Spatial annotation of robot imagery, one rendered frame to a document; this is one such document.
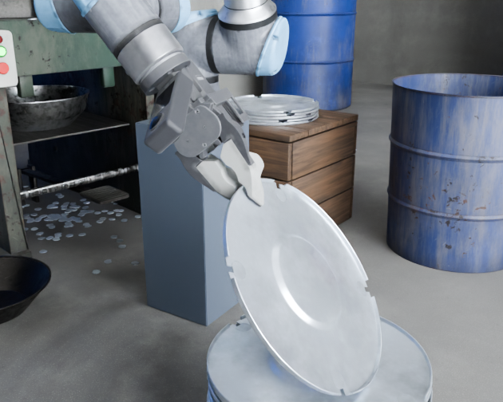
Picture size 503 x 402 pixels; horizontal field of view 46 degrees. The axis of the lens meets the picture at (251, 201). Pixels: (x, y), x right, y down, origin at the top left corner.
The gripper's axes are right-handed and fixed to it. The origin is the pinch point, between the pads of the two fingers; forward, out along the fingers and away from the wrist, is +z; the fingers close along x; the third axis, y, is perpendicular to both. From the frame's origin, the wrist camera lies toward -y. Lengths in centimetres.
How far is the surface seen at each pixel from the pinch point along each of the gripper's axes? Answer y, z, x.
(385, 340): 7.8, 27.0, 0.7
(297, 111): 99, -9, 24
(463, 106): 88, 16, -15
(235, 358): -3.7, 15.5, 14.2
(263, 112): 94, -14, 30
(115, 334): 30, 8, 64
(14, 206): 53, -34, 88
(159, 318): 40, 11, 60
